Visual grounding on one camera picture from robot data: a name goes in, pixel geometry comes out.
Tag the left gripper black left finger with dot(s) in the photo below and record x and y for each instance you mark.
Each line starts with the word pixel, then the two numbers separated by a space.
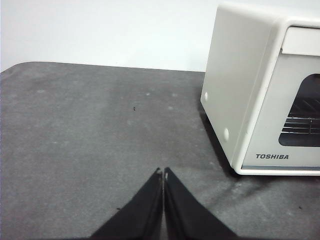
pixel 140 217

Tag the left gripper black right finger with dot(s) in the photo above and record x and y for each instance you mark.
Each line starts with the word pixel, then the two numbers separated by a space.
pixel 185 215

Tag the white Toshiba toaster oven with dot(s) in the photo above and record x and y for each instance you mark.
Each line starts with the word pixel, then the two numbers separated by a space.
pixel 237 75

